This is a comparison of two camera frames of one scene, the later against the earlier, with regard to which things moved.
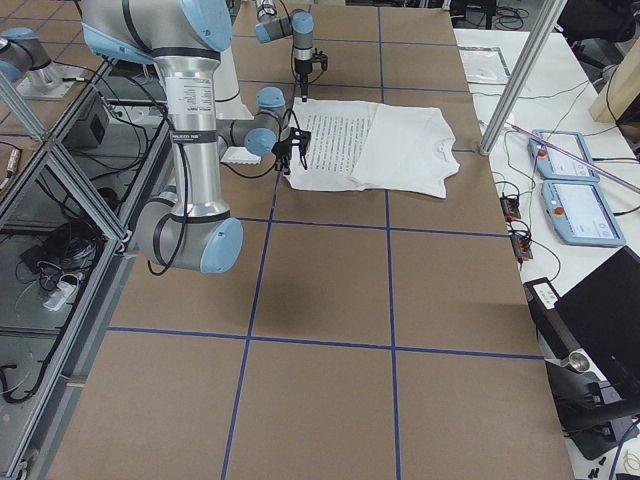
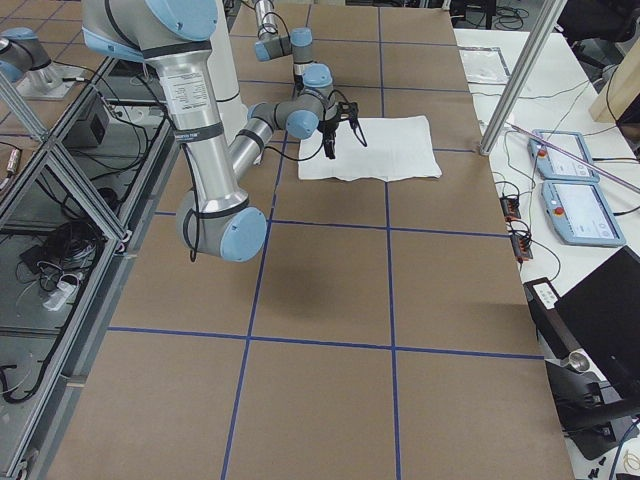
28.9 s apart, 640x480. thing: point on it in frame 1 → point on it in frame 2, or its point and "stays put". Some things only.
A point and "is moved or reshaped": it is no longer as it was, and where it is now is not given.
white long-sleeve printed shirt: [360, 145] is moved or reshaped
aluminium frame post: [540, 36] stays put
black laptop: [603, 315] stays put
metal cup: [579, 361] stays put
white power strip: [63, 292] stays put
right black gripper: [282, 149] → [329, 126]
